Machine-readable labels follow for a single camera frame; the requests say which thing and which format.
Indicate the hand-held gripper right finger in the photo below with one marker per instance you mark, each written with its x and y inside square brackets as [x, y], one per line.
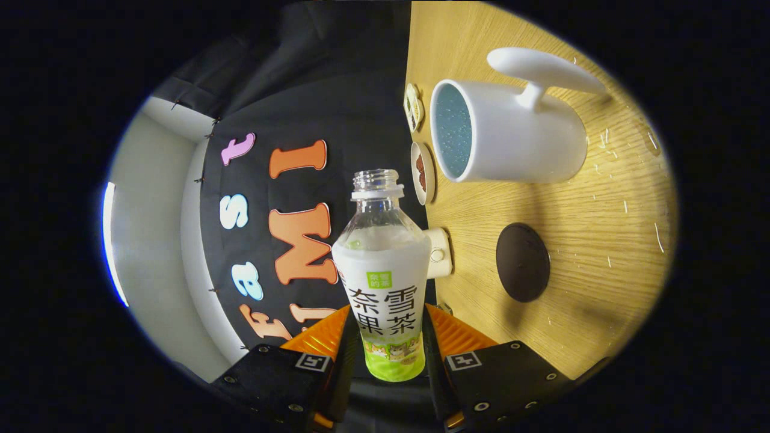
[434, 379]

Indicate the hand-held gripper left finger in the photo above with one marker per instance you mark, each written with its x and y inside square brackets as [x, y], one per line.
[346, 385]

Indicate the white-label juice bottle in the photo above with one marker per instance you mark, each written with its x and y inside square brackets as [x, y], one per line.
[382, 282]

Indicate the dark round coaster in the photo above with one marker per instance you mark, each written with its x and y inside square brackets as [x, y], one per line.
[522, 263]

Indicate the white toaster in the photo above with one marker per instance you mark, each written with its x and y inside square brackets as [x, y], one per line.
[440, 252]

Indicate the round plate with brown snacks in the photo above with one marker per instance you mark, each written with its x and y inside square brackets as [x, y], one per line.
[422, 173]

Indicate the wooden table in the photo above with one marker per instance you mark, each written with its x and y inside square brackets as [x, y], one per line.
[601, 240]

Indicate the white divided condiment dish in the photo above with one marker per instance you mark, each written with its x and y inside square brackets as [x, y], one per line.
[413, 107]

